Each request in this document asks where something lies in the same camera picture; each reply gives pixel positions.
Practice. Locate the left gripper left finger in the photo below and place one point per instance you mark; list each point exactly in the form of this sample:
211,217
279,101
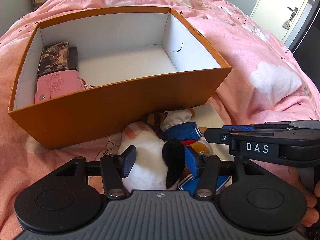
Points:
122,163

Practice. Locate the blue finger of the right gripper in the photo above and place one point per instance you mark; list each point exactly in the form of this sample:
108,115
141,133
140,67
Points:
221,135

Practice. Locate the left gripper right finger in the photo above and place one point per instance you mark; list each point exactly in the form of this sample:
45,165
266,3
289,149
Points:
207,165

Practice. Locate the white plush dog toy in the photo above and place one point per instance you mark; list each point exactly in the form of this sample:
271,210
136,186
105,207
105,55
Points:
161,141

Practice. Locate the pink zippered pouch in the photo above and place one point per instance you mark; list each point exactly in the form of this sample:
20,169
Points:
58,84

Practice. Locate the person's right hand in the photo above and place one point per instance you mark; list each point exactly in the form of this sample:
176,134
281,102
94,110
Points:
312,215

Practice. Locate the pink patterned duvet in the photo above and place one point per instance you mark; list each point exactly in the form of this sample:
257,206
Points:
266,84

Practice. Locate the orange cardboard box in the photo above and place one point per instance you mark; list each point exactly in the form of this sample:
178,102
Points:
140,59

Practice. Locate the black small box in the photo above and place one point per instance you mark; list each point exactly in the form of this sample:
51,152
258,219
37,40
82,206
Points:
73,63

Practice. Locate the illustrated card box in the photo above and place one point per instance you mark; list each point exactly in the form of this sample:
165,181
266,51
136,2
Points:
54,58

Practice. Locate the white door with handle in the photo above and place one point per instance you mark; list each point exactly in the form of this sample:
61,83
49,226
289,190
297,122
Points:
282,18

